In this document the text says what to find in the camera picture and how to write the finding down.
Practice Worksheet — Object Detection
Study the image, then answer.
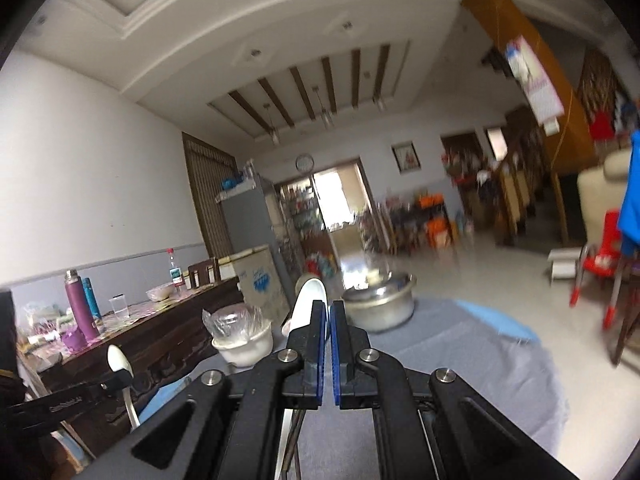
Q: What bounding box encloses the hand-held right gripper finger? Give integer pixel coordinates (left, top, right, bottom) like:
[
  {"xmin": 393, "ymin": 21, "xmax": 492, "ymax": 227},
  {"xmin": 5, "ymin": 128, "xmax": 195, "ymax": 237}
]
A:
[
  {"xmin": 92, "ymin": 300, "xmax": 331, "ymax": 480},
  {"xmin": 330, "ymin": 301, "xmax": 581, "ymax": 480}
]

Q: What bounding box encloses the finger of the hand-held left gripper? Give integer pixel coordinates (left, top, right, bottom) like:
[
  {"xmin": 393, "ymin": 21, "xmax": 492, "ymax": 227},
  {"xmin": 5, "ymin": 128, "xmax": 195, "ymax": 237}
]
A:
[{"xmin": 10, "ymin": 372, "xmax": 136, "ymax": 429}]

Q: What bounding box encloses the white ceramic spoon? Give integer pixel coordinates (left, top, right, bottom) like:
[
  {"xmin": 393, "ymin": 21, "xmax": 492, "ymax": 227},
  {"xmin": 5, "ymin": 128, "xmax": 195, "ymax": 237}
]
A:
[
  {"xmin": 106, "ymin": 344, "xmax": 142, "ymax": 431},
  {"xmin": 282, "ymin": 275, "xmax": 328, "ymax": 337}
]

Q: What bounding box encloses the bundle of dark chopsticks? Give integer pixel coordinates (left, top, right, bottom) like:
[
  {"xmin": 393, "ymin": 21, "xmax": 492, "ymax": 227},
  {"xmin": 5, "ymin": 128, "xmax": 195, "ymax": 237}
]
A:
[{"xmin": 277, "ymin": 407, "xmax": 307, "ymax": 480}]

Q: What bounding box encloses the purple thermos lid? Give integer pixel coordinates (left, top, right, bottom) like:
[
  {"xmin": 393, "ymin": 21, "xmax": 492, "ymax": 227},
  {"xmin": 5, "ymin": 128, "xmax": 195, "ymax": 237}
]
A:
[{"xmin": 60, "ymin": 327, "xmax": 91, "ymax": 354}]

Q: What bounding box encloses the metal pot with lid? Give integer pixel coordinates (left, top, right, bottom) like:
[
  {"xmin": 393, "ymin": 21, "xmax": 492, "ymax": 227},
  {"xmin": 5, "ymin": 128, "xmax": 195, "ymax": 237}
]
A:
[{"xmin": 342, "ymin": 272, "xmax": 418, "ymax": 334}]

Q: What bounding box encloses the purple thermos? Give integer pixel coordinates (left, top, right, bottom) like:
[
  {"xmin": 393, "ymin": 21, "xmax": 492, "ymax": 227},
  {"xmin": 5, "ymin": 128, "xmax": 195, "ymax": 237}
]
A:
[{"xmin": 64, "ymin": 270, "xmax": 101, "ymax": 342}]

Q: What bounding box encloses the white bowl with plastic wrap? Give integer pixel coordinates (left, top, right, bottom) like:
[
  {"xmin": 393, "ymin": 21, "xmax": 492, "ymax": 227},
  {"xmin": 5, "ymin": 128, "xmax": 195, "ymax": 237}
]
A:
[{"xmin": 202, "ymin": 304, "xmax": 274, "ymax": 367}]

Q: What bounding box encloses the blue bottle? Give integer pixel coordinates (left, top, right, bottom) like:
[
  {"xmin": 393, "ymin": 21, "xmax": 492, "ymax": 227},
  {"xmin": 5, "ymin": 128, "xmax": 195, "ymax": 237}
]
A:
[{"xmin": 81, "ymin": 277, "xmax": 103, "ymax": 321}]

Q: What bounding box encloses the dark carved wooden sideboard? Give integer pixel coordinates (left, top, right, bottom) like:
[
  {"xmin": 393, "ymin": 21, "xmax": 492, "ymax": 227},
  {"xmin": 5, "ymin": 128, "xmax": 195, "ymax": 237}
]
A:
[{"xmin": 15, "ymin": 279, "xmax": 246, "ymax": 428}]

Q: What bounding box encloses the white chest freezer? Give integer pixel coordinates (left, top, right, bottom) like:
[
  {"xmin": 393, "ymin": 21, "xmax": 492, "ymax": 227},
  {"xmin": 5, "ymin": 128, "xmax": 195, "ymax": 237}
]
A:
[{"xmin": 220, "ymin": 245, "xmax": 297, "ymax": 322}]

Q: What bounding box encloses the clear plastic cup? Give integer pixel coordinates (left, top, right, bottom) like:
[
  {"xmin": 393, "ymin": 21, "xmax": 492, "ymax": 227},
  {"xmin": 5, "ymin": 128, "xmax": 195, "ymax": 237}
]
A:
[{"xmin": 109, "ymin": 294, "xmax": 131, "ymax": 322}]

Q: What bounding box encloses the pink checkered sideboard cover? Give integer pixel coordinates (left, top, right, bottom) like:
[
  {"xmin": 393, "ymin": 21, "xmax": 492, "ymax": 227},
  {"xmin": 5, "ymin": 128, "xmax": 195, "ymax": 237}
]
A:
[{"xmin": 20, "ymin": 287, "xmax": 211, "ymax": 353}]

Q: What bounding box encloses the grey tablecloth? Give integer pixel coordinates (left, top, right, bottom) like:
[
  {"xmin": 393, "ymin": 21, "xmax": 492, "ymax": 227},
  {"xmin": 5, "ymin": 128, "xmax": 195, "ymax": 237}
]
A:
[{"xmin": 135, "ymin": 297, "xmax": 569, "ymax": 480}]

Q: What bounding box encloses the pale bowl with food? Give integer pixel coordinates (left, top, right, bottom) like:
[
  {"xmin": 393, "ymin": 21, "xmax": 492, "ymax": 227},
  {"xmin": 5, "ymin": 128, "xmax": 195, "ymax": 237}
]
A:
[{"xmin": 145, "ymin": 282, "xmax": 176, "ymax": 302}]

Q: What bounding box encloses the water bottle with red cap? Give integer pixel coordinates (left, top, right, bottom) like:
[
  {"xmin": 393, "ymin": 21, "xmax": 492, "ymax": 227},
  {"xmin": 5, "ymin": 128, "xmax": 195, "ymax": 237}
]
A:
[{"xmin": 166, "ymin": 248, "xmax": 185, "ymax": 296}]

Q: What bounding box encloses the blue tablecloth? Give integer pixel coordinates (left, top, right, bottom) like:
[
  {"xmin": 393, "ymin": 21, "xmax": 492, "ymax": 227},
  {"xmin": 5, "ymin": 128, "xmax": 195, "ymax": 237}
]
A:
[{"xmin": 136, "ymin": 299, "xmax": 542, "ymax": 426}]

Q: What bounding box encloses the grey refrigerator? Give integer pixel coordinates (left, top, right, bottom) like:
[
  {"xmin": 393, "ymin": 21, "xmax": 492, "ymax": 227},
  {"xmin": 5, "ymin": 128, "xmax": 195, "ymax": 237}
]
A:
[{"xmin": 216, "ymin": 170, "xmax": 302, "ymax": 281}]

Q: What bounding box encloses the wooden table with orange boxes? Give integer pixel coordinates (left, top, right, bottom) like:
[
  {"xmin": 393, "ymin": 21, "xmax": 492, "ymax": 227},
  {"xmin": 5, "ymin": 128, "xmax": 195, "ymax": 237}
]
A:
[{"xmin": 384, "ymin": 192, "xmax": 455, "ymax": 257}]

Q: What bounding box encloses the brown wooden door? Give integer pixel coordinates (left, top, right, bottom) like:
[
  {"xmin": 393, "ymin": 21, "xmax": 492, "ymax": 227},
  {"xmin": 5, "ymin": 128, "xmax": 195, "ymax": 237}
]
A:
[{"xmin": 182, "ymin": 132, "xmax": 239, "ymax": 261}]

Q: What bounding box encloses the white step stool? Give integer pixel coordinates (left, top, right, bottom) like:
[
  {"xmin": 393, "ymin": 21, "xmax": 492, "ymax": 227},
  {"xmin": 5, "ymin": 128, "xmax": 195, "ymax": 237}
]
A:
[{"xmin": 547, "ymin": 247, "xmax": 584, "ymax": 282}]

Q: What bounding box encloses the red plastic chair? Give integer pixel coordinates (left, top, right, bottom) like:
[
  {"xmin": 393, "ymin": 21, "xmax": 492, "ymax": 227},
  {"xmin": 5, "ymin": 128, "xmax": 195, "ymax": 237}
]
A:
[{"xmin": 570, "ymin": 210, "xmax": 632, "ymax": 332}]

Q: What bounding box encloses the dark wooden chair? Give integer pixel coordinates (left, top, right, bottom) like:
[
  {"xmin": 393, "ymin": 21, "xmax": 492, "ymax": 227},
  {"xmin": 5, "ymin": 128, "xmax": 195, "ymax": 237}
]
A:
[{"xmin": 606, "ymin": 245, "xmax": 640, "ymax": 367}]

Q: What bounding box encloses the beige chair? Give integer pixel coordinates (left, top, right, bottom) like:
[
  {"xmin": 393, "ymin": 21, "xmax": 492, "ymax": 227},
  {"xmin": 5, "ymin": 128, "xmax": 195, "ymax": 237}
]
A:
[{"xmin": 577, "ymin": 150, "xmax": 634, "ymax": 252}]

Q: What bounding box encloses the blue cloth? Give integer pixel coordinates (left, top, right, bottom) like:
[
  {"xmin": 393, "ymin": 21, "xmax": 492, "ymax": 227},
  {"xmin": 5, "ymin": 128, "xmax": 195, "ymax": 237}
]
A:
[{"xmin": 617, "ymin": 130, "xmax": 640, "ymax": 262}]

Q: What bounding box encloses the framed wall picture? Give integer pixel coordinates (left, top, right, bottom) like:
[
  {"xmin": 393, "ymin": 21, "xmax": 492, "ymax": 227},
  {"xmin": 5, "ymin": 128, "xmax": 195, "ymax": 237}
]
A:
[{"xmin": 391, "ymin": 142, "xmax": 422, "ymax": 175}]

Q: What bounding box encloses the wall calendar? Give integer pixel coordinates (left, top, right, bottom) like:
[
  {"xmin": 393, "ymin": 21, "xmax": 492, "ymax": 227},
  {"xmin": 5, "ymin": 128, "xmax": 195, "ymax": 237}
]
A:
[{"xmin": 504, "ymin": 36, "xmax": 567, "ymax": 137}]

